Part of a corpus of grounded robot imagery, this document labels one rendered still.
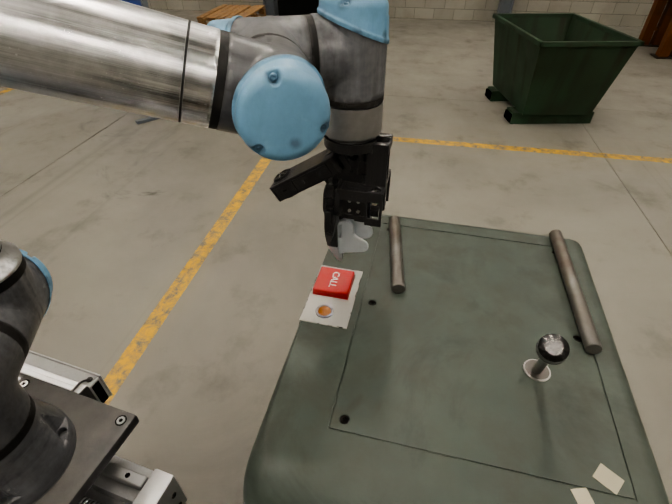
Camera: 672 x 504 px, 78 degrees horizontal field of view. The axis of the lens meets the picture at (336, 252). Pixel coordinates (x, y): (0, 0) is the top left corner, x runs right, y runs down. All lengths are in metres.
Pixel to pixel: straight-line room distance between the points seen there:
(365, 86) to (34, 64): 0.30
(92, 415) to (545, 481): 0.62
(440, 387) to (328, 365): 0.15
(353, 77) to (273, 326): 1.94
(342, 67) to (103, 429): 0.60
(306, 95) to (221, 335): 2.07
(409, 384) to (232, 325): 1.84
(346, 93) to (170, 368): 1.95
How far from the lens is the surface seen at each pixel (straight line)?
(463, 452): 0.56
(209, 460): 1.98
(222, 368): 2.20
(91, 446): 0.74
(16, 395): 0.66
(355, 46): 0.48
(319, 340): 0.63
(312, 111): 0.33
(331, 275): 0.71
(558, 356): 0.50
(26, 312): 0.69
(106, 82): 0.34
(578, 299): 0.76
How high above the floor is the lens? 1.75
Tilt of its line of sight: 40 degrees down
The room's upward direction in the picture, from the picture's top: straight up
